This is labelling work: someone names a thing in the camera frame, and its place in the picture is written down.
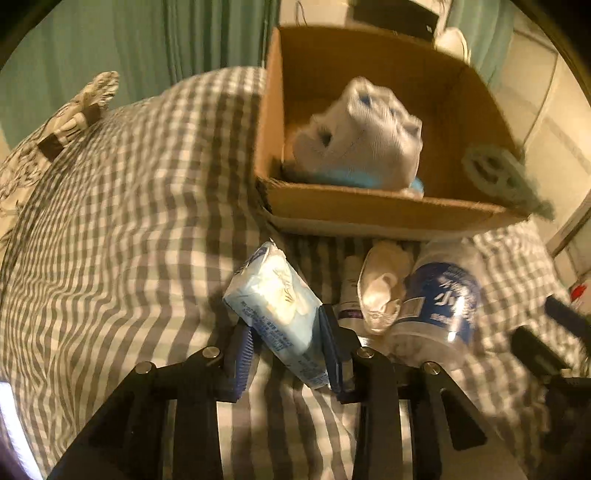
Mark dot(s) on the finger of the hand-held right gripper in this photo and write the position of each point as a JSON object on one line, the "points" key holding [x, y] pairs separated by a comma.
{"points": [[545, 350]]}

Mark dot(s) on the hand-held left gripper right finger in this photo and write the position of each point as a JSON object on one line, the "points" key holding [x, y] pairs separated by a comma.
{"points": [[330, 350]]}

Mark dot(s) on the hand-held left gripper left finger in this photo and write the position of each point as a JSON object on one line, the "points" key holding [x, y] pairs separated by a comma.
{"points": [[242, 355]]}

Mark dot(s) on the light blue tissue pack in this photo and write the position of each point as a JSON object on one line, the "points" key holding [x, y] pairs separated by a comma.
{"points": [[277, 308]]}

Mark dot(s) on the brown cardboard box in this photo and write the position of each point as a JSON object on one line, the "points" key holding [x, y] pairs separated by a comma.
{"points": [[369, 138]]}

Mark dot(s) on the small white tube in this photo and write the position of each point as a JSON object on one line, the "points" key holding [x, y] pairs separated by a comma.
{"points": [[350, 295]]}

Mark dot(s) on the white sock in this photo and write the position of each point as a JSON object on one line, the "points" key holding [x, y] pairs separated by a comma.
{"points": [[381, 288]]}

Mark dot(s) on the clear plastic wipes canister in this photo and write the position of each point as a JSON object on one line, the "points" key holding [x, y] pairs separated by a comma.
{"points": [[436, 304]]}

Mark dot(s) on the grey checkered blanket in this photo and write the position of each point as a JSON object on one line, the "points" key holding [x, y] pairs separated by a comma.
{"points": [[138, 258]]}

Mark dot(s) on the grey-green plastic holder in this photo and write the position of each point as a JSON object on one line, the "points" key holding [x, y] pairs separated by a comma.
{"points": [[505, 177]]}

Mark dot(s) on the floral patterned pillow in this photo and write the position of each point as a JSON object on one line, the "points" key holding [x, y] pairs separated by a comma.
{"points": [[51, 134]]}

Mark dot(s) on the white round object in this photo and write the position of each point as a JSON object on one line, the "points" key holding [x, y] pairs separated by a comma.
{"points": [[455, 40]]}

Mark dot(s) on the green curtain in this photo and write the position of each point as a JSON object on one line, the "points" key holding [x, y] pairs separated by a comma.
{"points": [[138, 46]]}

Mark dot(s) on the black box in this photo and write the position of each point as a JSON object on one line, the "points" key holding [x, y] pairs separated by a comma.
{"points": [[397, 16]]}

